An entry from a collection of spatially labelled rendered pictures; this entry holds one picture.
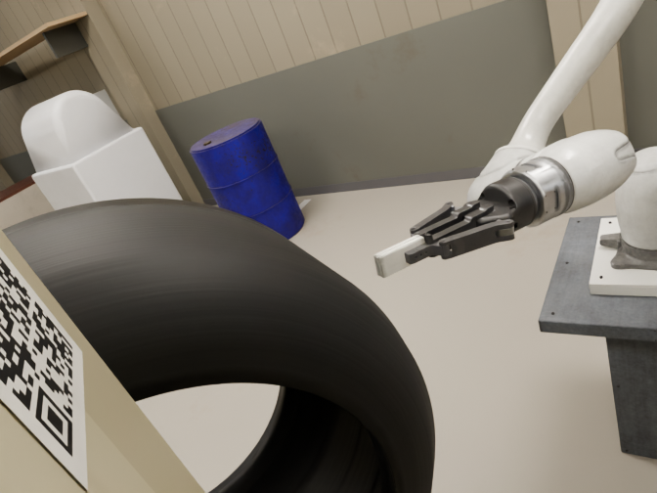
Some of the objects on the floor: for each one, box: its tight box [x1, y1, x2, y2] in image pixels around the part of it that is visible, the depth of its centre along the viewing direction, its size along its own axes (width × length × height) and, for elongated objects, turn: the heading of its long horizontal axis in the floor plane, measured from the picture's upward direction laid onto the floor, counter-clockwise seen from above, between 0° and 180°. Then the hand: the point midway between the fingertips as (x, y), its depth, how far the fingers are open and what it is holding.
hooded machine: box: [22, 90, 183, 210], centre depth 438 cm, size 80×74×156 cm
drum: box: [190, 117, 305, 240], centre depth 386 cm, size 59×59×90 cm
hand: (401, 255), depth 63 cm, fingers closed
